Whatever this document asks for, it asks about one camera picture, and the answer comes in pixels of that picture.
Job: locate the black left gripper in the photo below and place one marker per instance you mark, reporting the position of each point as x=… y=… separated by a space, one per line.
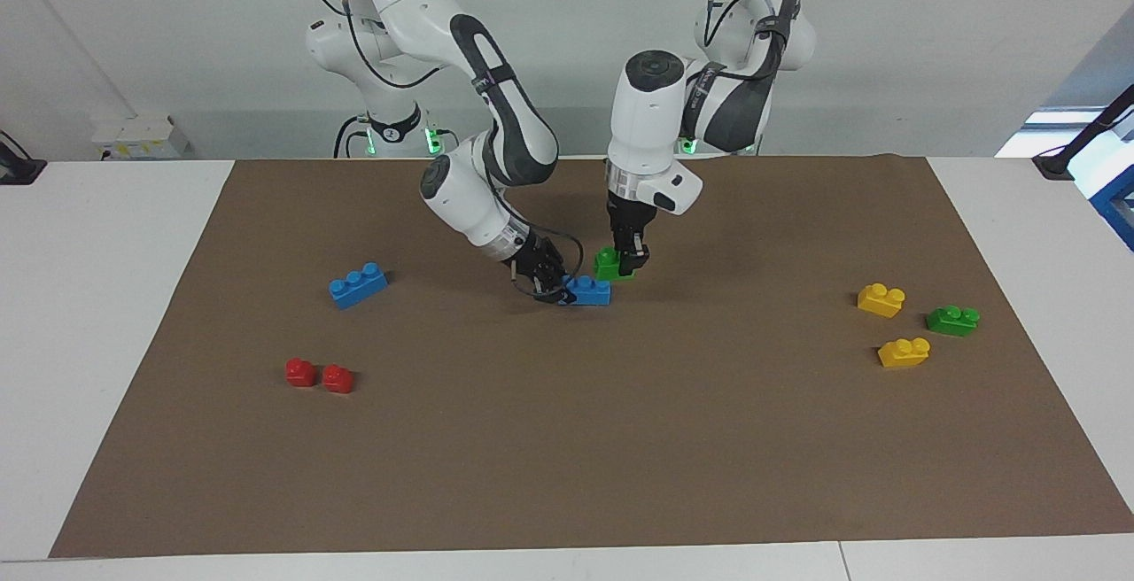
x=631 y=222

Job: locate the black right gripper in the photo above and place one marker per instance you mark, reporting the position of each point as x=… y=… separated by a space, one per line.
x=540 y=262

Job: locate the green two-stud toy block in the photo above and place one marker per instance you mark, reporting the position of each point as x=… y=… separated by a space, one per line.
x=951 y=323
x=605 y=266

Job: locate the blue three-stud toy block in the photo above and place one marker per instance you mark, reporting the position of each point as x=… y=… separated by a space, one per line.
x=354 y=290
x=592 y=293

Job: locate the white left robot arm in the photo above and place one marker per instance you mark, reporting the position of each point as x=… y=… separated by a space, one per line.
x=642 y=120

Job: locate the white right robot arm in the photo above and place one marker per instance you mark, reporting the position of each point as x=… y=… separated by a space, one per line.
x=461 y=200

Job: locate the red toy block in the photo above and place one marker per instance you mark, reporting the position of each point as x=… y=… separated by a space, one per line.
x=337 y=380
x=300 y=375

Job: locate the yellow two-stud toy block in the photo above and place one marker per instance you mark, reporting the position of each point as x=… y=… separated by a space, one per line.
x=879 y=302
x=902 y=355

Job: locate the brown table mat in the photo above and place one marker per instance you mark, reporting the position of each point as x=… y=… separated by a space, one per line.
x=567 y=439

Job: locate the white power strip box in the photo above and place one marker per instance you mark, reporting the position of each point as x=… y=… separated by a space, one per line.
x=133 y=136

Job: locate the black table clamp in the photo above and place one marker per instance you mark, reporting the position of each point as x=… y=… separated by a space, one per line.
x=18 y=169

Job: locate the blue and white frame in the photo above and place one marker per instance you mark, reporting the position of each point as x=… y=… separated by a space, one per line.
x=1112 y=196

